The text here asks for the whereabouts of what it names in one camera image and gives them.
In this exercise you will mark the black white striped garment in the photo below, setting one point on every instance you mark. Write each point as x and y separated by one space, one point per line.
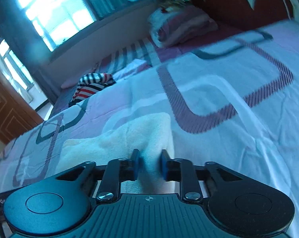
89 85

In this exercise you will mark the pink pillow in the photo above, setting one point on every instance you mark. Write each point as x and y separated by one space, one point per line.
71 82

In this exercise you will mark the striped mattress cover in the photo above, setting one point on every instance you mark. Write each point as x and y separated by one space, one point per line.
143 49

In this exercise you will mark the striped folded quilt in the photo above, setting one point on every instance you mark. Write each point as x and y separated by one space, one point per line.
179 25

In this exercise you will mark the dark grey curtain left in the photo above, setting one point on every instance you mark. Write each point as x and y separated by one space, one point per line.
27 45

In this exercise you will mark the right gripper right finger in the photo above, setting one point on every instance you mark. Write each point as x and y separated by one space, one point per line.
182 171

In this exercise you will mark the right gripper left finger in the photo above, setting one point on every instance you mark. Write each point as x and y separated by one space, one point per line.
118 171

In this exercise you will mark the white sheer balcony curtain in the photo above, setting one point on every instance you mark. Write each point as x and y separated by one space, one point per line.
19 77

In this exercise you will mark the cream knit sweater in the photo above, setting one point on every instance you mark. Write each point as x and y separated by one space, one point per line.
150 134

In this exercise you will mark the patterned bed sheet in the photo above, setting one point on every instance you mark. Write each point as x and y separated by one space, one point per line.
234 102

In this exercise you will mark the brown wooden door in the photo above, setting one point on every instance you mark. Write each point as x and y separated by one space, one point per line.
16 116

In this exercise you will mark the window with teal curtain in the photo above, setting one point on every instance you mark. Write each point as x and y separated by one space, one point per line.
56 21

